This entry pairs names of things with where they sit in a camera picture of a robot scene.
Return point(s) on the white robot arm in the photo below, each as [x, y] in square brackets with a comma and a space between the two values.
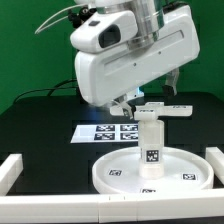
[126, 44]

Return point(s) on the white left fence bar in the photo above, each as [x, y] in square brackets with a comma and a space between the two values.
[10, 170]

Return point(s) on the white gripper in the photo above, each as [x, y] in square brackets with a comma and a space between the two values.
[165, 41]

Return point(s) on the white marker tag sheet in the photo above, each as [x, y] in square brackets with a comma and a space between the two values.
[105, 133]

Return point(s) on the white right fence bar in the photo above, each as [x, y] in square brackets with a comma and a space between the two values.
[215, 157]

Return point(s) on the white cross table base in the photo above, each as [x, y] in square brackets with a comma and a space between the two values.
[153, 110]

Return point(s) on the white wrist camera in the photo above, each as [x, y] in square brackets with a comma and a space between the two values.
[103, 31]

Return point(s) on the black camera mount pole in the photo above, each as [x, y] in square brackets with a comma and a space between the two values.
[77, 19]

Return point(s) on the white round table top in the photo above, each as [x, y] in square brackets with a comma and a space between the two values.
[124, 171]

